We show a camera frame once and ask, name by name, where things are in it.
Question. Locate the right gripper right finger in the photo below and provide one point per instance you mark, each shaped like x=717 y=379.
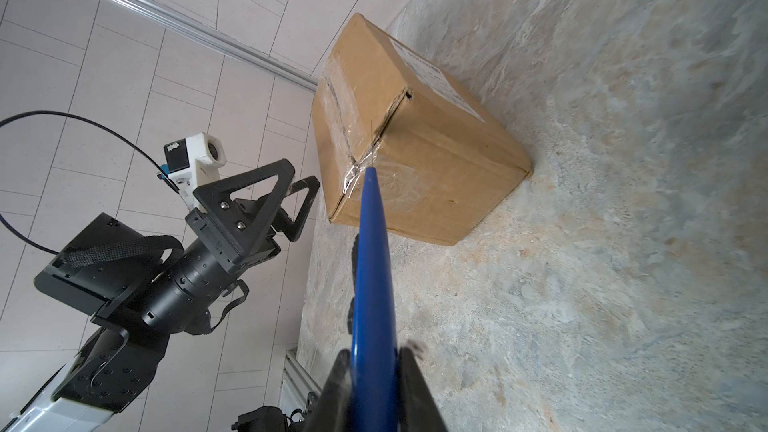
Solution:
x=417 y=409

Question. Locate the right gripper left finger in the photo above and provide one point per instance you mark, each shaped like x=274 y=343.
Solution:
x=331 y=412

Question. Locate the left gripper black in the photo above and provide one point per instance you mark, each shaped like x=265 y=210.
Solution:
x=233 y=235

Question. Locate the blue utility knife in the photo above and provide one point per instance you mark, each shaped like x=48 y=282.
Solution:
x=373 y=368

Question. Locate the brown cardboard express box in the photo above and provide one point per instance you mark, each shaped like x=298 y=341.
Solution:
x=443 y=162

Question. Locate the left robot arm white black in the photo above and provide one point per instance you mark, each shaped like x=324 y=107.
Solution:
x=140 y=290

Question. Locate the aluminium mounting rail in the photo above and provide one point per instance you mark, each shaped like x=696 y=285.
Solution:
x=299 y=393

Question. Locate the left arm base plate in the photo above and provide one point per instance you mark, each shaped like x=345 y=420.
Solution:
x=266 y=419

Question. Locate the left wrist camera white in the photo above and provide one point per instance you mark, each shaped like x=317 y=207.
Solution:
x=192 y=162

